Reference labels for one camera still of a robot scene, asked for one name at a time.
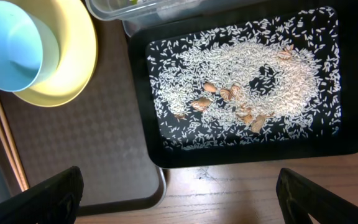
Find black waste tray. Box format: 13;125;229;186
128;1;358;169

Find dark brown serving tray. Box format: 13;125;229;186
0;16;166;215

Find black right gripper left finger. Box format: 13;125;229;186
0;166;84;223

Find pile of rice grains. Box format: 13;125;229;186
145;6;342;151

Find yellow plate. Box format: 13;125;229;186
11;0;98;107

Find light blue bowl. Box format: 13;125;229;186
0;1;60;92

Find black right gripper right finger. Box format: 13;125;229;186
276;168;358;224

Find clear plastic waste bin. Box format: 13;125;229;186
85;0;260;37

